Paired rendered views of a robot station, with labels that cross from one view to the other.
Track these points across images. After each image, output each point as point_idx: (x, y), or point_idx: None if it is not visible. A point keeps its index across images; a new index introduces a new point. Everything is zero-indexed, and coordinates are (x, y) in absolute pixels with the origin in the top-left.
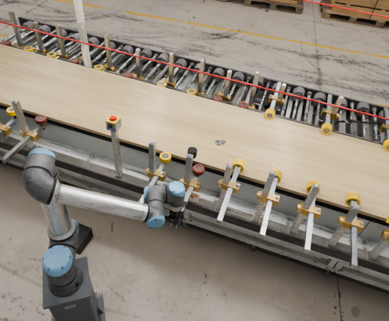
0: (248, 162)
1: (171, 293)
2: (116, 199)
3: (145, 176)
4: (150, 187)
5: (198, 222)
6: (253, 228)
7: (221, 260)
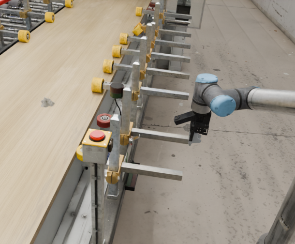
0: (82, 84)
1: (178, 242)
2: (284, 90)
3: (75, 223)
4: (221, 94)
5: None
6: (144, 114)
7: (125, 199)
